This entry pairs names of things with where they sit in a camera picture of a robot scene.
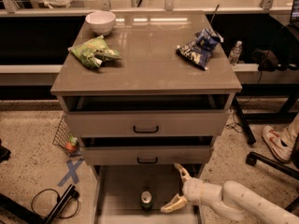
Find black cable loop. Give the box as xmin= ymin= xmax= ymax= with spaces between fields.
xmin=30 ymin=188 xmax=80 ymax=220

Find black headphones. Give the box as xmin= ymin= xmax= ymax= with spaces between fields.
xmin=250 ymin=23 xmax=299 ymax=73

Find blue chip bag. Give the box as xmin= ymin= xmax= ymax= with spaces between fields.
xmin=176 ymin=28 xmax=223 ymax=70

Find wire mesh basket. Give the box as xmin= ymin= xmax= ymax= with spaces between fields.
xmin=52 ymin=118 xmax=81 ymax=157

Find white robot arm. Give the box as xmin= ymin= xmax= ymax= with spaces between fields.
xmin=161 ymin=163 xmax=299 ymax=224

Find grey open bottom drawer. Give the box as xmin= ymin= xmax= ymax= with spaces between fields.
xmin=93 ymin=165 xmax=203 ymax=224

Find black stand leg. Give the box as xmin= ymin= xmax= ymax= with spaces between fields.
xmin=0 ymin=185 xmax=79 ymax=224

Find green soda can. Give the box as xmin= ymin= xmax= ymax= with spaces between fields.
xmin=140 ymin=187 xmax=153 ymax=211

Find black office chair base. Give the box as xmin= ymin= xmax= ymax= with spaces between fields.
xmin=245 ymin=143 xmax=299 ymax=216

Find grey drawer cabinet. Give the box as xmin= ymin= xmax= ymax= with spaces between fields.
xmin=51 ymin=11 xmax=241 ymax=224

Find white ceramic bowl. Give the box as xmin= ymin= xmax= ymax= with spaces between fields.
xmin=85 ymin=10 xmax=116 ymax=35

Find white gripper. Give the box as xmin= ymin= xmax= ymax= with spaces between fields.
xmin=161 ymin=162 xmax=204 ymax=214

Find white red sneaker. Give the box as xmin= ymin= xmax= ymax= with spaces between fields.
xmin=262 ymin=126 xmax=292 ymax=163

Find black table leg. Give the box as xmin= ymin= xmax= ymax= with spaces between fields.
xmin=233 ymin=97 xmax=256 ymax=146

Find grey middle drawer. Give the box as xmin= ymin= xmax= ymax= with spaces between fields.
xmin=81 ymin=136 xmax=213 ymax=165

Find green chip bag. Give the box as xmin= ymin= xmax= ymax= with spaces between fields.
xmin=68 ymin=35 xmax=121 ymax=68

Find clear plastic water bottle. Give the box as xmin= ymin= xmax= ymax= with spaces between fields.
xmin=228 ymin=41 xmax=243 ymax=66

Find grey top drawer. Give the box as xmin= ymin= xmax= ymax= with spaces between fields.
xmin=58 ymin=94 xmax=235 ymax=138

